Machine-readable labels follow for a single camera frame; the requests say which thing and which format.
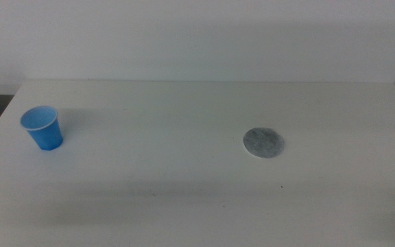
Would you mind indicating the blue plastic cup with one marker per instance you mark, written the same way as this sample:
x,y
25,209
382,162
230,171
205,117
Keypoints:
x,y
45,132

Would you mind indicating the grey round cup mat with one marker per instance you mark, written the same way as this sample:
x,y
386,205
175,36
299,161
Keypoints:
x,y
263,142

